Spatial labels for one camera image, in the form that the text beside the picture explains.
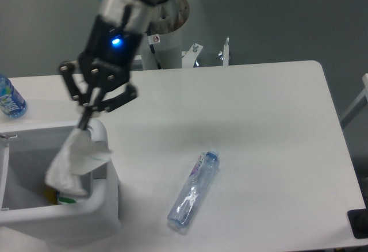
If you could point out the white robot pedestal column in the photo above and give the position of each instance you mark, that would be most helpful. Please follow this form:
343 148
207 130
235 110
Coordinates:
170 19

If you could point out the white pedestal base frame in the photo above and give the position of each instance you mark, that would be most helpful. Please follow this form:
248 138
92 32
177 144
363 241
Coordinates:
153 57

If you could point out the white trash can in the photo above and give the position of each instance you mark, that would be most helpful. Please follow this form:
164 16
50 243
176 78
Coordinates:
26 153

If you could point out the clear plastic bottle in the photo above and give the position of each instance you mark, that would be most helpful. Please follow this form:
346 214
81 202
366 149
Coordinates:
194 189

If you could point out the black clamp at table edge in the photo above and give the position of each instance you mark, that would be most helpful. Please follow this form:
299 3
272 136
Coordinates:
358 222

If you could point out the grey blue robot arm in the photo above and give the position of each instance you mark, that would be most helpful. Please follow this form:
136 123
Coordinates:
134 16

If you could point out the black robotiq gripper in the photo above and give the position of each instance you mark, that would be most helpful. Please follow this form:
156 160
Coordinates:
105 63

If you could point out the trash inside the can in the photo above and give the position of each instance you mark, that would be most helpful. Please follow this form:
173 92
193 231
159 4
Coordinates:
54 197

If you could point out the white paper wrapper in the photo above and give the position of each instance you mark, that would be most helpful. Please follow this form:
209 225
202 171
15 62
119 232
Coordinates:
77 156

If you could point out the white frame at right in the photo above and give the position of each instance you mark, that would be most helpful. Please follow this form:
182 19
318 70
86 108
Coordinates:
356 106

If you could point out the blue labelled water bottle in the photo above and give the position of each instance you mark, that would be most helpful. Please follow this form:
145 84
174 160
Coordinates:
12 102

